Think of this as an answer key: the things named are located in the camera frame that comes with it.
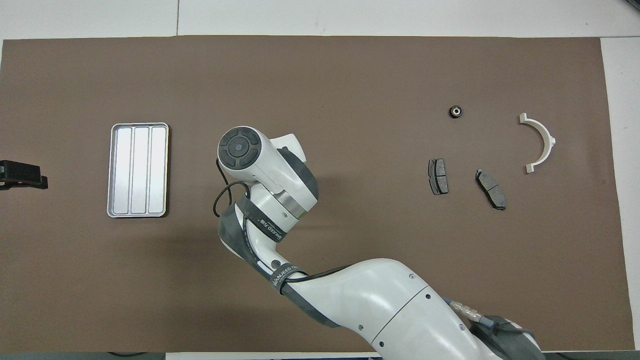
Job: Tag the large black bearing gear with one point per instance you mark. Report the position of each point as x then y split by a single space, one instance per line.
455 111

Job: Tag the dark grey curved brake pad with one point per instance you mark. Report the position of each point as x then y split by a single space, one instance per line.
490 189

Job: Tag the brown table mat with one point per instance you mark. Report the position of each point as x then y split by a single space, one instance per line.
350 75

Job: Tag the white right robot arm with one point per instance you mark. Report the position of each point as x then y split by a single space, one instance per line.
390 300

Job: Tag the silver metal tray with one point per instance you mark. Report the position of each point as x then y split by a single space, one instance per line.
137 170

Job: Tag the dark grey rectangular brake pad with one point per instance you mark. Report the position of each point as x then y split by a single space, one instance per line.
438 176

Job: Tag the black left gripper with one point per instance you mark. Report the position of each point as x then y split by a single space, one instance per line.
15 172

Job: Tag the white semicircular plastic bracket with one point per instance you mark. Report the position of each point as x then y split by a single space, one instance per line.
544 131

